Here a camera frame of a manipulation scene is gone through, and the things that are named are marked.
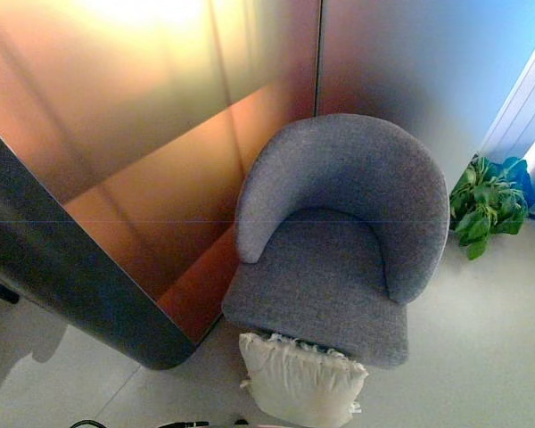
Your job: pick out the orange panel with dark edge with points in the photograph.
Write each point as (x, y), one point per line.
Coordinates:
(129, 232)

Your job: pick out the white fringed pillow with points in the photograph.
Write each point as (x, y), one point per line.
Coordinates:
(294, 383)

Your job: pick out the blue plant wrapping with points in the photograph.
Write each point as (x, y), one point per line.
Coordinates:
(524, 176)

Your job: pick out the green leafy potted plant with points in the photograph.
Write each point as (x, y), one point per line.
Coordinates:
(481, 209)

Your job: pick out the black furniture leg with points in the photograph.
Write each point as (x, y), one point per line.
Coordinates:
(0, 290)

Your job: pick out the white window frame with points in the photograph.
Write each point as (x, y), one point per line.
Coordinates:
(524, 102)

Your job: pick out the grey fabric tub armchair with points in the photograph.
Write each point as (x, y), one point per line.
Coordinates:
(339, 267)

